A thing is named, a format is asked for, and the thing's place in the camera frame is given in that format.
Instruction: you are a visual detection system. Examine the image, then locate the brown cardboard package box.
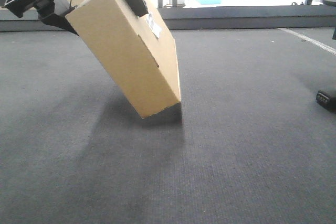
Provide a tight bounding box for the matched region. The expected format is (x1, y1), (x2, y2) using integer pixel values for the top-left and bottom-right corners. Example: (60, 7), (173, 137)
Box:
(66, 0), (181, 118)

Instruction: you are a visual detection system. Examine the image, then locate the blue flat tray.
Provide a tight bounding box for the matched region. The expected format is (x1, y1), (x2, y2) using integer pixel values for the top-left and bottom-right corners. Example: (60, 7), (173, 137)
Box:
(193, 0), (222, 5)

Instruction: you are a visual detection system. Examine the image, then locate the white background table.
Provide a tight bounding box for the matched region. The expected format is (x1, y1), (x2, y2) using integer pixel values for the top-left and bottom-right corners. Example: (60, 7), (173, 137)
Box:
(183, 0), (323, 8)

